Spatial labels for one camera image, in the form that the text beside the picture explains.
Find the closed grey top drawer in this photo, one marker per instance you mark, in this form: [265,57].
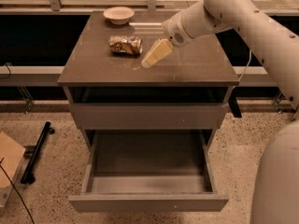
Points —
[148,117]

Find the grey drawer cabinet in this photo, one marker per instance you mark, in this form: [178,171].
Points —
[197,74]

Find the white bowl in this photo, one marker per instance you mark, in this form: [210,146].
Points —
[119,15]

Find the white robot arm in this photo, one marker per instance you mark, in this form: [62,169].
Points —
[276,196]

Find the open grey middle drawer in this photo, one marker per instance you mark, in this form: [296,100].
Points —
[152,171]

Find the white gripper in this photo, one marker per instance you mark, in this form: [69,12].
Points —
[173,32]

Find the wooden box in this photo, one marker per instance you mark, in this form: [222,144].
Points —
[12,157]

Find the crushed orange can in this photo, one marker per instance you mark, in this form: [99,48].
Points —
[131,45]

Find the black metal bar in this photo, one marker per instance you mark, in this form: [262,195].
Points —
[28,176]

